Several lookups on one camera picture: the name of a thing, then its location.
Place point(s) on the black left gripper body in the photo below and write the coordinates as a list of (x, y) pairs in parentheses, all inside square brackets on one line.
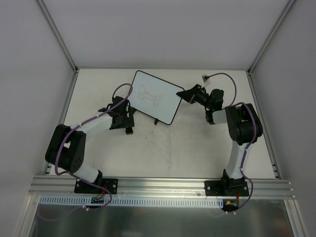
[(129, 119)]

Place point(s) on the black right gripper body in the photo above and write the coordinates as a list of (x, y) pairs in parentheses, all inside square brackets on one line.
[(195, 93)]

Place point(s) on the black felt whiteboard eraser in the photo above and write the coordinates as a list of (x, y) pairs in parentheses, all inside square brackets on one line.
[(129, 130)]

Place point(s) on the white whiteboard black frame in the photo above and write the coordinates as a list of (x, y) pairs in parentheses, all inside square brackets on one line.
[(155, 97)]

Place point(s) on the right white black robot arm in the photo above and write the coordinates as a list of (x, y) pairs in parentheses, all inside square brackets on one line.
[(244, 129)]

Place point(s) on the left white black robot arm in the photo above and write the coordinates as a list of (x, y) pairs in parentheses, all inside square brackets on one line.
[(66, 149)]

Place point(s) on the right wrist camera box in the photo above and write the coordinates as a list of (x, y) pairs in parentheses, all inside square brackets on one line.
[(205, 78)]

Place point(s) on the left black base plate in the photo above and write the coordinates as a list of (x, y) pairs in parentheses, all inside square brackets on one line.
[(110, 184)]

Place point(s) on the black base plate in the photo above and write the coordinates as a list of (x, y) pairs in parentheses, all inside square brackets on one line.
[(214, 188), (110, 184)]

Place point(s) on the white slotted cable duct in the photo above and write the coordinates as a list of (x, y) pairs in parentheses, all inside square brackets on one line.
[(133, 201)]

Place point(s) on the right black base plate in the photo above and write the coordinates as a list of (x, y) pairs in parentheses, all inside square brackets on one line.
[(214, 188)]

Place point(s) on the right aluminium frame post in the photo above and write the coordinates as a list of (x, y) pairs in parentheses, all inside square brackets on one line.
[(271, 35)]

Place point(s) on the aluminium frame post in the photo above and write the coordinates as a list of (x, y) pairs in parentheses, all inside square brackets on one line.
[(271, 35), (43, 8)]

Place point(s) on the aluminium mounting rail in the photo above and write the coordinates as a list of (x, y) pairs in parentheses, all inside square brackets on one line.
[(161, 187)]

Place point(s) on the left aluminium frame post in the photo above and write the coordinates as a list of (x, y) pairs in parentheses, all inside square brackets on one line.
[(43, 8)]

